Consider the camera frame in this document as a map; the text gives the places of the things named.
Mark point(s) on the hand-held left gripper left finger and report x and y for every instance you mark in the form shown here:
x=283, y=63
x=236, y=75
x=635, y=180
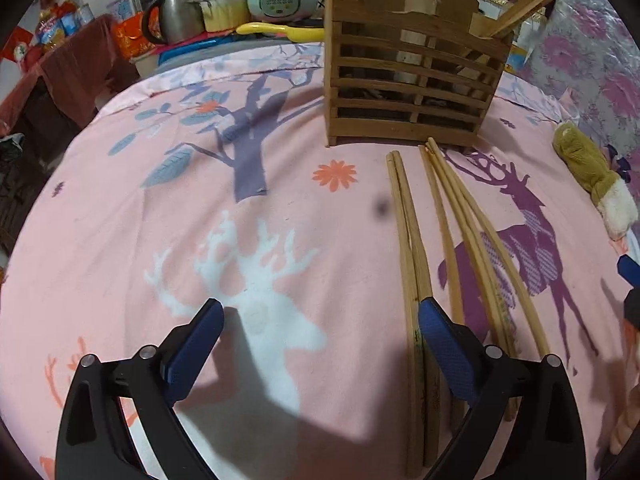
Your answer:
x=197, y=345

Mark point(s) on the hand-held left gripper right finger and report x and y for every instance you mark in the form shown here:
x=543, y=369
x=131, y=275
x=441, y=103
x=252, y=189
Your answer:
x=447, y=355

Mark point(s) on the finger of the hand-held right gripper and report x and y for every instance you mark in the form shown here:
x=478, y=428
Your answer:
x=634, y=310
x=631, y=271

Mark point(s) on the wooden chopstick holder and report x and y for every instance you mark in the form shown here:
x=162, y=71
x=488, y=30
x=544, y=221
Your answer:
x=400, y=110

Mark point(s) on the person's right hand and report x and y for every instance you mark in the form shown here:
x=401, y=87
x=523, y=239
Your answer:
x=627, y=420

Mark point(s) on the pink deer print bed sheet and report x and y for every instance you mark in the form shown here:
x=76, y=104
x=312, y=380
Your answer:
x=150, y=240

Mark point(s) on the olive plush with white cuff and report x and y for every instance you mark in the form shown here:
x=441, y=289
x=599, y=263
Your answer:
x=585, y=160

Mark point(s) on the floral plastic wrapped mattress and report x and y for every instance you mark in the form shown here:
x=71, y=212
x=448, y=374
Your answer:
x=595, y=45

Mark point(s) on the clear plastic oil bottle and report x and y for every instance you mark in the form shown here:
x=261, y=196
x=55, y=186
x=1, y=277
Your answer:
x=525, y=42

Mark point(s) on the beige plastic bucket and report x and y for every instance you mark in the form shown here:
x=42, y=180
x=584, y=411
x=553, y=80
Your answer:
x=146, y=65

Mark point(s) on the blue plastic box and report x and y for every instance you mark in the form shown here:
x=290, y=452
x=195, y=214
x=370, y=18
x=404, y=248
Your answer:
x=200, y=50

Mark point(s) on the table with red cloth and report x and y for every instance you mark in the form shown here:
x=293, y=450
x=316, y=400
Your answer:
x=75, y=65

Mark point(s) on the orange gift bag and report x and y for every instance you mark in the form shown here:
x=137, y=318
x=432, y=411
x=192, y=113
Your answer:
x=131, y=40

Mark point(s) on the yellow ladle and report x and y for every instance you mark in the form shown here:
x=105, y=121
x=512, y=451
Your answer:
x=280, y=31

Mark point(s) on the stainless steel kettle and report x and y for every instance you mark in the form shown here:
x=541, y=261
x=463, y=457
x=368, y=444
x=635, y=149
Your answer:
x=175, y=17

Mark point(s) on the cream cooking pot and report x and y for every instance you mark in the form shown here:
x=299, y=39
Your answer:
x=225, y=10

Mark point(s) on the yellow cooking oil bottle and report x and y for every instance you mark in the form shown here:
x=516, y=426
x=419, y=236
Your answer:
x=50, y=35

